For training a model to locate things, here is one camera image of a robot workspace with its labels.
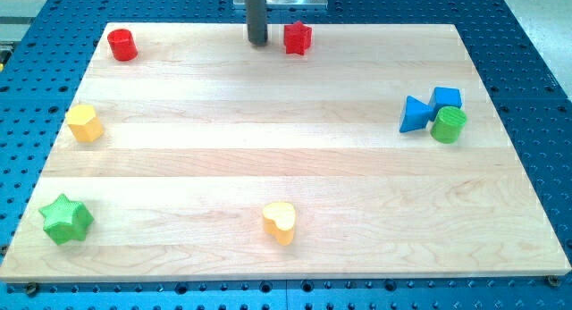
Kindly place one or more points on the red star block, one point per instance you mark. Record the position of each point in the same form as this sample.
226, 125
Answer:
297, 38

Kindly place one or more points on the blue cube block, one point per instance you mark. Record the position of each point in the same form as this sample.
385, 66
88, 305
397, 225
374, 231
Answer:
441, 97

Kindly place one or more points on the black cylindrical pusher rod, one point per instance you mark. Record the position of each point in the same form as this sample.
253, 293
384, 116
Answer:
256, 22

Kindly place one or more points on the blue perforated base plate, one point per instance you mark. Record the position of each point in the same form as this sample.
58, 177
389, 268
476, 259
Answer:
513, 43

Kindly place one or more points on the yellow hexagon block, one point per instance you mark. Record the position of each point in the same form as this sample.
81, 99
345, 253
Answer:
84, 124

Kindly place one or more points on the green cylinder block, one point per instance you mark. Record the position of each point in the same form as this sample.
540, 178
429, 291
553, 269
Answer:
448, 124

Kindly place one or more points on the blue triangle block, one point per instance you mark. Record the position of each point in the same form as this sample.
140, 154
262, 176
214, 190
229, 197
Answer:
415, 115

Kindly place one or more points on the green star block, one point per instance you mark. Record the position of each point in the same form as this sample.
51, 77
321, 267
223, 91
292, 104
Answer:
66, 220

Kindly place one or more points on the yellow heart block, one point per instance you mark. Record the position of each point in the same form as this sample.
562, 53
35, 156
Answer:
279, 220

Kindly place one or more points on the red cylinder block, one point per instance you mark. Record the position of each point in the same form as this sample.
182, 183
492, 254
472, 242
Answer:
122, 45

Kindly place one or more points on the light wooden board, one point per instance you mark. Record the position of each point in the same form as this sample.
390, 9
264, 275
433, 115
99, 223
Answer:
202, 131

